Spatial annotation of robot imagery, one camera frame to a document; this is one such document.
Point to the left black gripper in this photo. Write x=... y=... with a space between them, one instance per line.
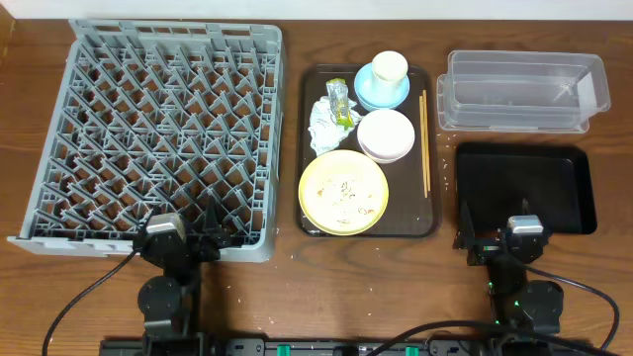
x=193 y=242

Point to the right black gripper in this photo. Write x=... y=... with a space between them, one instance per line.
x=492 y=248

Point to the white pink bowl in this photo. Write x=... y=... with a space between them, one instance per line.
x=385 y=135

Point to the white tissue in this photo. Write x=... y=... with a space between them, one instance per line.
x=326 y=134

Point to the light blue bowl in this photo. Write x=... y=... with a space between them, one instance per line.
x=374 y=93

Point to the cream white cup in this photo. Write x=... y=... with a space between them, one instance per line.
x=389 y=68

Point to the green yellow snack wrapper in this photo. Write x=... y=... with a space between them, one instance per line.
x=337 y=92

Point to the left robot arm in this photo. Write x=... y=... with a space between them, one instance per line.
x=170 y=302

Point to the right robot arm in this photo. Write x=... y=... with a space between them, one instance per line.
x=517 y=301

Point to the clear plastic waste bin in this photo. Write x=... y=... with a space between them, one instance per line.
x=521 y=91

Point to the black rectangular tray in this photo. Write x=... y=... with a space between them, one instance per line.
x=493 y=178

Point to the dark brown serving tray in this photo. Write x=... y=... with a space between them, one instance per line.
x=410 y=213

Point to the grey plastic dish rack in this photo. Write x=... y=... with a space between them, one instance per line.
x=161 y=115

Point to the wooden chopstick left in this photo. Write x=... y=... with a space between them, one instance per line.
x=422 y=148

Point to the wooden chopstick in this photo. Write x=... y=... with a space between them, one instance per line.
x=422 y=148
x=425 y=134

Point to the wooden chopstick right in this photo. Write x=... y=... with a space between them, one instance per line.
x=425 y=134

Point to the yellow dirty plate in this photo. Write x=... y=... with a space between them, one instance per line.
x=343 y=192

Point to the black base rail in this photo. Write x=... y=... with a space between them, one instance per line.
x=260 y=347

